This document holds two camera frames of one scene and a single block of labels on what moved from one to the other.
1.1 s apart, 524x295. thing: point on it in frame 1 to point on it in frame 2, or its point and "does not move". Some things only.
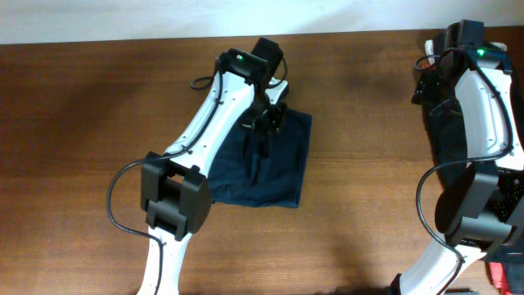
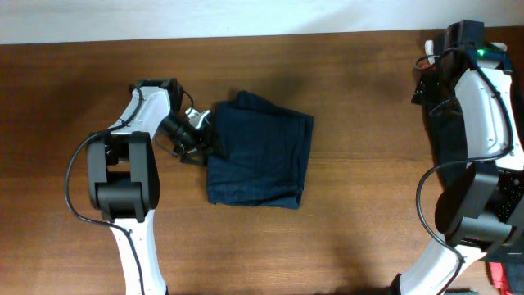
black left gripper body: (263, 115) to (186, 135)
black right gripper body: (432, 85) does not move
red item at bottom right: (499, 278) does not move
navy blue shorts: (261, 169) does not move
